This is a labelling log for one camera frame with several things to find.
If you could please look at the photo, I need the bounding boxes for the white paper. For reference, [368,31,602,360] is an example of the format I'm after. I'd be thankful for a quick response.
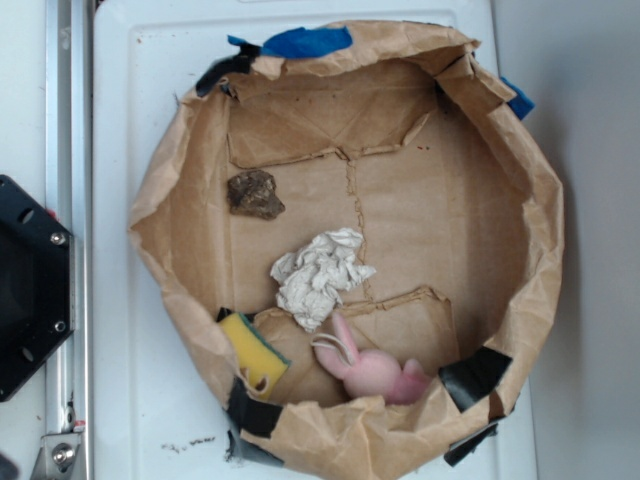
[270,228,376,333]

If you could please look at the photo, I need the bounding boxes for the blue tape top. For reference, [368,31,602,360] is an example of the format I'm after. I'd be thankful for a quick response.
[227,26,353,59]

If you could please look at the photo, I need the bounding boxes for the metal corner bracket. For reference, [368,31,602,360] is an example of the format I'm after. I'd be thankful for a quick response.
[30,433,81,480]

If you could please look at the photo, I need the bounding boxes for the yellow green sponge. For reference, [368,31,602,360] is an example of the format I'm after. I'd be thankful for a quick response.
[218,310,291,400]

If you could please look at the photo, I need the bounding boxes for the brown paper bag container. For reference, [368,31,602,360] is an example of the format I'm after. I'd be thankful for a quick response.
[129,21,564,479]

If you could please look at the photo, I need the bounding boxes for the blue tape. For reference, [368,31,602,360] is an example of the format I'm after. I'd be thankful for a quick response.
[227,26,353,59]
[500,76,535,120]

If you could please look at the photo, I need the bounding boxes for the white plastic board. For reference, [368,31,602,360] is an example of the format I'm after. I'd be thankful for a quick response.
[93,1,528,479]

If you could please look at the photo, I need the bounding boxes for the brown rock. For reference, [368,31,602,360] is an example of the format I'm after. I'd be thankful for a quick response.
[227,170,286,220]

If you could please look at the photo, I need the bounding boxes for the black tape bottom right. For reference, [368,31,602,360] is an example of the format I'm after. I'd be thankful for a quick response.
[443,420,499,467]

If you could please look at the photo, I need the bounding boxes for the black tape bottom left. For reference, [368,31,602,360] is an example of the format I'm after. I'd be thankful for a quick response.
[226,377,284,438]

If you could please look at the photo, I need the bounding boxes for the pink plush bunny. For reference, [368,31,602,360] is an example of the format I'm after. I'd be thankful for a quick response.
[311,312,433,405]

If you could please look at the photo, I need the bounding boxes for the black tape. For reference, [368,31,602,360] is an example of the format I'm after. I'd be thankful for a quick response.
[438,346,513,413]
[195,43,262,98]
[226,377,284,438]
[443,420,499,467]

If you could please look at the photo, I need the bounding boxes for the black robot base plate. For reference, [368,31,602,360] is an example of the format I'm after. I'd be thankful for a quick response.
[1,175,73,402]

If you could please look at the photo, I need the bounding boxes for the blue tape right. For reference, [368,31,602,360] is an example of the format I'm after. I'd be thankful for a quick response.
[500,76,535,120]

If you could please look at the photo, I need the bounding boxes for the aluminium rail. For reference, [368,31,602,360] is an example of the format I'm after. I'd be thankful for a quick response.
[45,1,96,479]

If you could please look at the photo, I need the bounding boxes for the black tape top left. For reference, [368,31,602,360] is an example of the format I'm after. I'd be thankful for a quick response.
[195,43,262,98]

